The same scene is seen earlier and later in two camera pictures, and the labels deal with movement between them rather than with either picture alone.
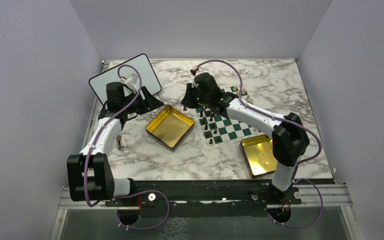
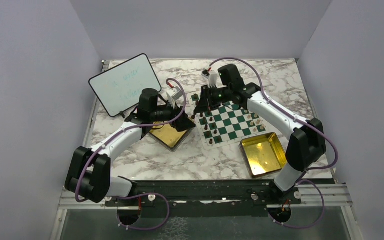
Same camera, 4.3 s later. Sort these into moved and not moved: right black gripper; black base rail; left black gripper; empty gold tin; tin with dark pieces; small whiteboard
Moved: left black gripper; right black gripper
Not moved: small whiteboard; tin with dark pieces; black base rail; empty gold tin
